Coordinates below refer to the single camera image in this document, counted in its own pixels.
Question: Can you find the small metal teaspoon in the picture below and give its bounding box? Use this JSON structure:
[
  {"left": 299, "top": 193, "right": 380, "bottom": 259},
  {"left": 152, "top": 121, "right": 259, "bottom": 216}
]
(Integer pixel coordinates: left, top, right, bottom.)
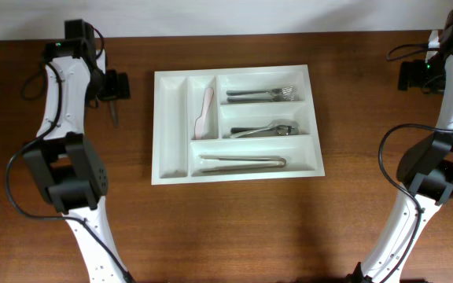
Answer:
[{"left": 109, "top": 100, "right": 119, "bottom": 129}]

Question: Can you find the pink handled utensil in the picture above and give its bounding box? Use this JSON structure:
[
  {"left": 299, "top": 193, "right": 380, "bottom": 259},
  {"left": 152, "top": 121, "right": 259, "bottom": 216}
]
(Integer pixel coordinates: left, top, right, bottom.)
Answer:
[{"left": 194, "top": 87, "right": 214, "bottom": 140}]

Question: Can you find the dark metal knife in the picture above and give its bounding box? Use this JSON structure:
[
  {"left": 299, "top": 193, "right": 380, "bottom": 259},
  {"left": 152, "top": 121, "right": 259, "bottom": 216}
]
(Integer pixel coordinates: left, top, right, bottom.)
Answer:
[
  {"left": 199, "top": 155, "right": 286, "bottom": 163},
  {"left": 201, "top": 161, "right": 286, "bottom": 173}
]

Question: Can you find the metal fork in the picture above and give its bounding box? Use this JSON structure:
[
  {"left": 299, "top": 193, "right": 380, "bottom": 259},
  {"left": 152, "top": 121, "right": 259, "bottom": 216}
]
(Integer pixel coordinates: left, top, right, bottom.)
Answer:
[
  {"left": 226, "top": 96, "right": 297, "bottom": 104},
  {"left": 226, "top": 86, "right": 295, "bottom": 96}
]

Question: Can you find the large metal spoon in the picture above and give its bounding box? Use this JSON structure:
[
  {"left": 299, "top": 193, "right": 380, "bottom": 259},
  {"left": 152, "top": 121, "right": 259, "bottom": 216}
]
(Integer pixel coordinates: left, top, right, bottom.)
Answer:
[
  {"left": 230, "top": 125, "right": 300, "bottom": 138},
  {"left": 229, "top": 119, "right": 300, "bottom": 138}
]

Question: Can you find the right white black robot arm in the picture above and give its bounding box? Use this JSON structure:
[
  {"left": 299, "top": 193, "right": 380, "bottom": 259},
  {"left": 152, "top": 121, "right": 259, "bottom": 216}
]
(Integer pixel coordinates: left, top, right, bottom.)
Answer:
[{"left": 345, "top": 9, "right": 453, "bottom": 282}]

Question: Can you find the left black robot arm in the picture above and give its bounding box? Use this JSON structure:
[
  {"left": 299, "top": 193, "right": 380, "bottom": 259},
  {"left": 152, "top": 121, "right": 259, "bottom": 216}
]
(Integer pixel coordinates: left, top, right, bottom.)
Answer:
[{"left": 17, "top": 19, "right": 134, "bottom": 282}]

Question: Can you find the white plastic cutlery tray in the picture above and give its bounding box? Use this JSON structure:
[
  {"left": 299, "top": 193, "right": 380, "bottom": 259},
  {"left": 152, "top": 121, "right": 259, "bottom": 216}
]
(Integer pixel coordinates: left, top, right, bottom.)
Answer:
[{"left": 151, "top": 65, "right": 325, "bottom": 185}]

